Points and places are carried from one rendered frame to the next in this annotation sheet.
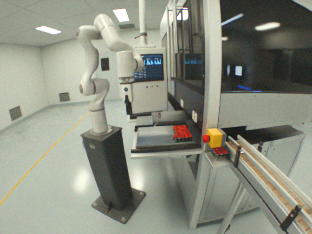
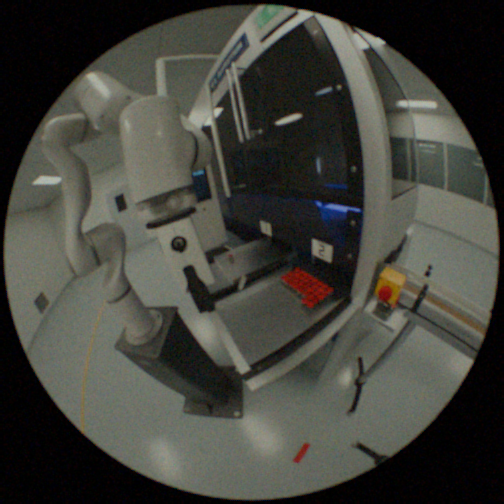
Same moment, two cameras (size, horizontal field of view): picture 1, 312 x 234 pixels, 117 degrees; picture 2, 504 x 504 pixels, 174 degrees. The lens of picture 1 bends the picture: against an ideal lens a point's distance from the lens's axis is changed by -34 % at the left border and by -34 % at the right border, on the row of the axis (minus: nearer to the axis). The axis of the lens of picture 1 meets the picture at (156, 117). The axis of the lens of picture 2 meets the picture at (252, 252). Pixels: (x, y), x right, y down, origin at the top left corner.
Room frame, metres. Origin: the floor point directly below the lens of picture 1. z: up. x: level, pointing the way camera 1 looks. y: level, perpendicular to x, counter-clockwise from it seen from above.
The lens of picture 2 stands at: (0.52, 0.13, 1.29)
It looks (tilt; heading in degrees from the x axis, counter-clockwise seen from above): 27 degrees down; 339
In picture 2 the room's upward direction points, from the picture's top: 11 degrees counter-clockwise
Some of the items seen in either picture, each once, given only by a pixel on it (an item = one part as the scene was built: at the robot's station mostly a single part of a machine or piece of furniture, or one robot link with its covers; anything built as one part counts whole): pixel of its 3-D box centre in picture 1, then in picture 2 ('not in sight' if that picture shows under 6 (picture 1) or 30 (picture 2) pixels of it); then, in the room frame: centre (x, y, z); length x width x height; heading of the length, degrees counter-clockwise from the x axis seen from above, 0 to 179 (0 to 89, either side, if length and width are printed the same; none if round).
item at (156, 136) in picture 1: (163, 136); (277, 307); (0.83, -0.04, 0.90); 0.34 x 0.26 x 0.04; 93
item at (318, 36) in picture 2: (203, 53); (347, 123); (0.74, -0.25, 1.40); 0.04 x 0.01 x 0.80; 3
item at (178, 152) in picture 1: (166, 128); (261, 283); (1.00, -0.08, 0.87); 0.70 x 0.48 x 0.02; 3
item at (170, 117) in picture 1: (171, 117); (254, 256); (1.18, -0.14, 0.90); 0.34 x 0.26 x 0.04; 93
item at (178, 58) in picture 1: (177, 47); (233, 138); (1.38, -0.23, 1.51); 0.47 x 0.01 x 0.59; 3
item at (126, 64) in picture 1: (126, 63); (156, 148); (0.75, 0.14, 1.35); 0.09 x 0.08 x 0.13; 138
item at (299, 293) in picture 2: (177, 134); (298, 293); (0.84, -0.13, 0.90); 0.18 x 0.02 x 0.05; 3
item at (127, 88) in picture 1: (127, 91); (180, 245); (0.75, 0.14, 1.21); 0.10 x 0.08 x 0.11; 3
